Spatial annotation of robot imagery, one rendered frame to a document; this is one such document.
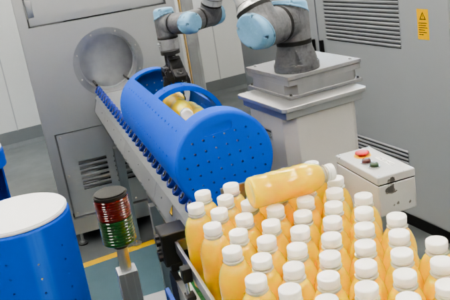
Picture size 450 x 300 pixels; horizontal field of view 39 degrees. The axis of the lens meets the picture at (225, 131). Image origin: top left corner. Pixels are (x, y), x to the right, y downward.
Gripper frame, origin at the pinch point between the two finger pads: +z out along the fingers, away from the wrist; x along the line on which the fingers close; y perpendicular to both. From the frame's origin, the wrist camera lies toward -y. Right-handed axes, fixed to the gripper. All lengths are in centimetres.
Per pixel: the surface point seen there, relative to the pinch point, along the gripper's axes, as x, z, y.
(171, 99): 7.4, -7.3, -20.7
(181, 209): 17, 19, -51
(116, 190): 40, -15, -112
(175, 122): 15, -9, -55
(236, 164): 3, 4, -66
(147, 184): 18.8, 25.5, -5.5
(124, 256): 41, -2, -113
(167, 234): 27, 11, -81
